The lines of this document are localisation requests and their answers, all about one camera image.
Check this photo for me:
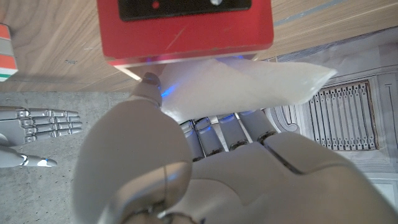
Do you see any white paper towel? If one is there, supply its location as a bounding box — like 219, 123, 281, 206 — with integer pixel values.
158, 58, 338, 124

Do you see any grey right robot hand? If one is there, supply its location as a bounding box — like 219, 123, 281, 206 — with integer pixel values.
0, 105, 83, 169

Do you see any black metal drawer handle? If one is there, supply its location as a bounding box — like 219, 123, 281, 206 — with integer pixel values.
117, 0, 252, 22

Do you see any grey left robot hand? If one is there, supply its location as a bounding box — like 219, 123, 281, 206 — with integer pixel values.
71, 72, 398, 224

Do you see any rubik's cube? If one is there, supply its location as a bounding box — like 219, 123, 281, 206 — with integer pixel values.
0, 23, 19, 83

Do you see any wooden drawer with red front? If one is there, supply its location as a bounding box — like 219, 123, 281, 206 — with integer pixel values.
96, 0, 275, 82

